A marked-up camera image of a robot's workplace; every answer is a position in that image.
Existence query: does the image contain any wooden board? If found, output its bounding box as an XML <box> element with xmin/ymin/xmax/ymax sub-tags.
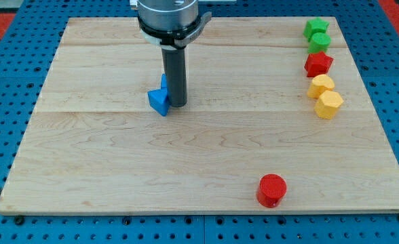
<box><xmin>0</xmin><ymin>17</ymin><xmax>399</xmax><ymax>216</ymax></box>

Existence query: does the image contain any green star block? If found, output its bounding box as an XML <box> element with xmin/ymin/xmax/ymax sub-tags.
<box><xmin>303</xmin><ymin>17</ymin><xmax>329</xmax><ymax>42</ymax></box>

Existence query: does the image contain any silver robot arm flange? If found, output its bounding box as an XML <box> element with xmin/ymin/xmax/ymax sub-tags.
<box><xmin>136</xmin><ymin>0</ymin><xmax>212</xmax><ymax>50</ymax></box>

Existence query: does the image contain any red cylinder block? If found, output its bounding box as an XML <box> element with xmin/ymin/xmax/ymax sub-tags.
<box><xmin>256</xmin><ymin>174</ymin><xmax>287</xmax><ymax>208</ymax></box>

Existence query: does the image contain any blue triangular block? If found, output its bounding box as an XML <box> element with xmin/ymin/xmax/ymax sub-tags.
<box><xmin>147</xmin><ymin>88</ymin><xmax>170</xmax><ymax>117</ymax></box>

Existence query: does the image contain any green cylinder block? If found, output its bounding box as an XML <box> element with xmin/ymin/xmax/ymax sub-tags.
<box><xmin>307</xmin><ymin>33</ymin><xmax>331</xmax><ymax>54</ymax></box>

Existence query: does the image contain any yellow hexagon block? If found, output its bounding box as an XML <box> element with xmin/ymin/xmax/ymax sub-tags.
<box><xmin>314</xmin><ymin>90</ymin><xmax>344</xmax><ymax>119</ymax></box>

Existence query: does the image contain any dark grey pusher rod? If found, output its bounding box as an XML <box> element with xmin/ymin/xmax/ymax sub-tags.
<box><xmin>161</xmin><ymin>49</ymin><xmax>187</xmax><ymax>107</ymax></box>

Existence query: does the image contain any yellow heart block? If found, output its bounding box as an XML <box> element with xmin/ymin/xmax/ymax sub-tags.
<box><xmin>307</xmin><ymin>74</ymin><xmax>335</xmax><ymax>98</ymax></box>

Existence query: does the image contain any red star block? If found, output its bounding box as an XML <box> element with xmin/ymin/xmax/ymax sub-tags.
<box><xmin>304</xmin><ymin>51</ymin><xmax>334</xmax><ymax>77</ymax></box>

